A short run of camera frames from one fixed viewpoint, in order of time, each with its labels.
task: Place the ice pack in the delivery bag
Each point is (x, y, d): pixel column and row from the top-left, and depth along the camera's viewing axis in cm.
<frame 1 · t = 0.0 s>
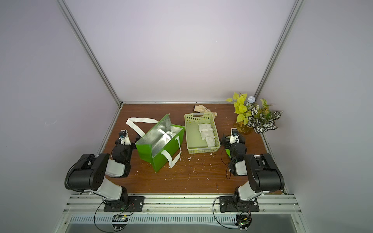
left hand: (132, 133, 89), fingers open
right hand: (233, 131, 89), fingers open
green insulated delivery bag: (162, 144, 98), on the table
pale green plastic basket: (195, 144, 97), on the table
white ice pack: (205, 127, 103), point 4 cm above the table
white ice pack 2: (205, 133, 100), point 3 cm above the table
white ice pack 3: (210, 141, 96), point 3 cm above the table
beige knitted glove: (200, 108, 119), on the table
potted plant in amber vase: (251, 117, 80), point 26 cm above the table

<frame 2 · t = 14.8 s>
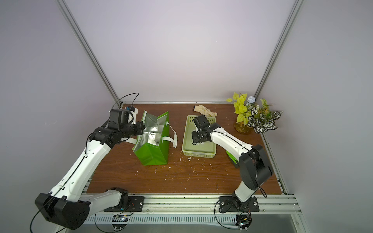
left hand: (146, 124, 76), fingers closed
right hand: (196, 134, 88), fingers open
green insulated delivery bag: (151, 147, 74), point 21 cm above the table
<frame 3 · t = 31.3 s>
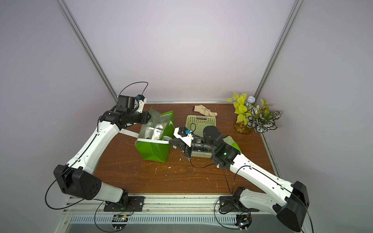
left hand: (149, 114, 80), fingers open
right hand: (170, 138, 60), fingers closed
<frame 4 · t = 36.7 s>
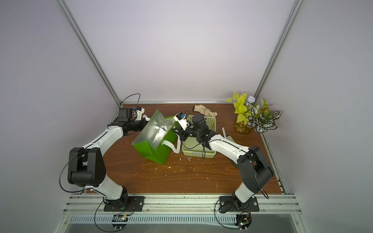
left hand: (153, 122, 90), fingers open
right hand: (173, 127, 80), fingers closed
green insulated delivery bag: (157, 136, 100), point 2 cm above the table
